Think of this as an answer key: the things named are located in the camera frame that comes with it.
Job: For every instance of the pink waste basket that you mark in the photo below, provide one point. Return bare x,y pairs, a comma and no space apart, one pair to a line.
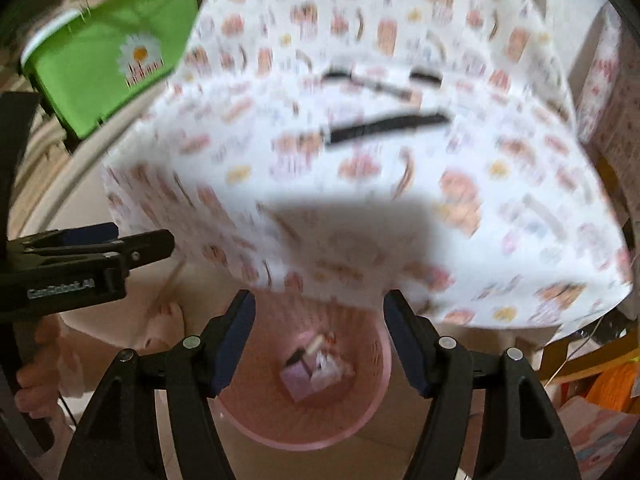
300,427

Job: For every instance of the green storage box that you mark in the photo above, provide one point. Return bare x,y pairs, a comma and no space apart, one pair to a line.
100,60

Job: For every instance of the yellow cloth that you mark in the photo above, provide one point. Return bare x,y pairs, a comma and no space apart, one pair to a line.
617,385

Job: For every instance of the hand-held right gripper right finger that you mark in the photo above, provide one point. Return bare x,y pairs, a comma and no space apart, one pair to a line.
407,350

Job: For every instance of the flat black strip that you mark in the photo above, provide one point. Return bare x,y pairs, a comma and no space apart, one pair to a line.
380,127

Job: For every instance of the beige thread spool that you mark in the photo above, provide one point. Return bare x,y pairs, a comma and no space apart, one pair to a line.
321,345

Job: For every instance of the purple checked box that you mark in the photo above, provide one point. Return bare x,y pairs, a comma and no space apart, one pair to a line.
297,382

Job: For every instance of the red patterned cloth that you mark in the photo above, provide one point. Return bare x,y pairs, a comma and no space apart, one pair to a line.
605,85

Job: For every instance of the black scissors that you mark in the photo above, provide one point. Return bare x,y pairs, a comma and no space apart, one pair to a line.
425,77

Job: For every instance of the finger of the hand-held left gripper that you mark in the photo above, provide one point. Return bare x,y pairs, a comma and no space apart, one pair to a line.
145,250
90,234

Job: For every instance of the printed white tablecloth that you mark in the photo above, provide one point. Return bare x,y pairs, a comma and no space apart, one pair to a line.
500,210

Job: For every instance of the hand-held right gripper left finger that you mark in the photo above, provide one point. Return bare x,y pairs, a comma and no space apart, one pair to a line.
235,350

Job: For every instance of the person's foot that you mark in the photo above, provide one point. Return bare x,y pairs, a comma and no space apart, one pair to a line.
167,325

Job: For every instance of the person's left hand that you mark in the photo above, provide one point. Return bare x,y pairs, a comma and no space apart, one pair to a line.
40,390

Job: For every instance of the pink printed fabric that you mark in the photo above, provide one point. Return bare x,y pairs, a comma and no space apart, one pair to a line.
595,430

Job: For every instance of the wooden frame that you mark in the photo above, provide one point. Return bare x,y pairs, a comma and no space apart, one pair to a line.
575,355

